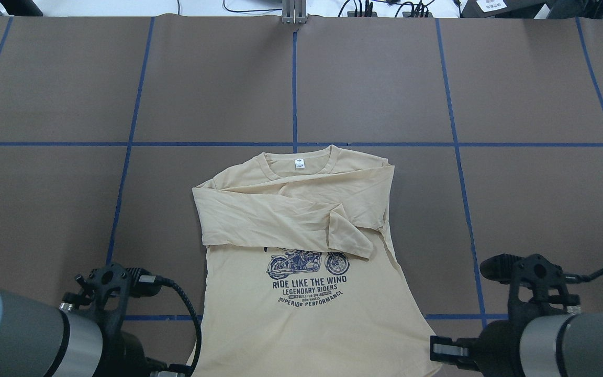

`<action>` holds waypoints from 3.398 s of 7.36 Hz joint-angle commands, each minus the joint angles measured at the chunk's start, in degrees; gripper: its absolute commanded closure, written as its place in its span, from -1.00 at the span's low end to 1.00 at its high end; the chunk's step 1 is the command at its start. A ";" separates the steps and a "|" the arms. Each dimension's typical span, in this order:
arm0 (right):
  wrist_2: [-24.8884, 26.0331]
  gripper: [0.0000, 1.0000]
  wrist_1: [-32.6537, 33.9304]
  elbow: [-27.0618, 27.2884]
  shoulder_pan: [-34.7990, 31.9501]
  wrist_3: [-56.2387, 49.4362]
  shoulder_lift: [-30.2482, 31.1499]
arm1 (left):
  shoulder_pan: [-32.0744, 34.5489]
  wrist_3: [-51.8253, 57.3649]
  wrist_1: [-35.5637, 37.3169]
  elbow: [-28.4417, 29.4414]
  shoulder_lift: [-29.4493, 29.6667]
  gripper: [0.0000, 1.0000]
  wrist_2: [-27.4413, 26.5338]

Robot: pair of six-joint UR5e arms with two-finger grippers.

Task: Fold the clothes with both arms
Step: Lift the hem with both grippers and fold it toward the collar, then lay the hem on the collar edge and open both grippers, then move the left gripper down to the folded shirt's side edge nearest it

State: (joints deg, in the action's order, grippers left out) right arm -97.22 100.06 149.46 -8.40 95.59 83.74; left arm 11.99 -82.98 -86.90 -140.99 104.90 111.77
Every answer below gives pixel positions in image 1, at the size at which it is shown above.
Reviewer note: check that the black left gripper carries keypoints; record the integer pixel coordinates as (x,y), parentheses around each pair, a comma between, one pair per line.
(125,352)

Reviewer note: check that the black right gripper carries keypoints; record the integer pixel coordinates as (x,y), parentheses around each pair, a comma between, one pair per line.
(498,340)

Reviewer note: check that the cream long-sleeve graphic shirt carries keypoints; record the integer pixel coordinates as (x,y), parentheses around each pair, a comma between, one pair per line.
(302,277)

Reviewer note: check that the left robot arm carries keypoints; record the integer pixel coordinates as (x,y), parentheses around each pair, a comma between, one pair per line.
(83,336)

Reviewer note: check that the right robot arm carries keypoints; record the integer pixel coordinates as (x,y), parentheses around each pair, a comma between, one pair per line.
(557,345)

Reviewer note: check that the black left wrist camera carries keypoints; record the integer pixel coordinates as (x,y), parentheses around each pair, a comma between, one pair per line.
(104,295)

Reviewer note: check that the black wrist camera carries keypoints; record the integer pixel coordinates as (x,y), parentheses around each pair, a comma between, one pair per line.
(537,287)
(104,295)

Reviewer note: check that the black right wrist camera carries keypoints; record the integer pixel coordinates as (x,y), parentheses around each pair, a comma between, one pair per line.
(537,287)

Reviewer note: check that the aluminium frame post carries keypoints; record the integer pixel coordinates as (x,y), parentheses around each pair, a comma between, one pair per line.
(294,12)

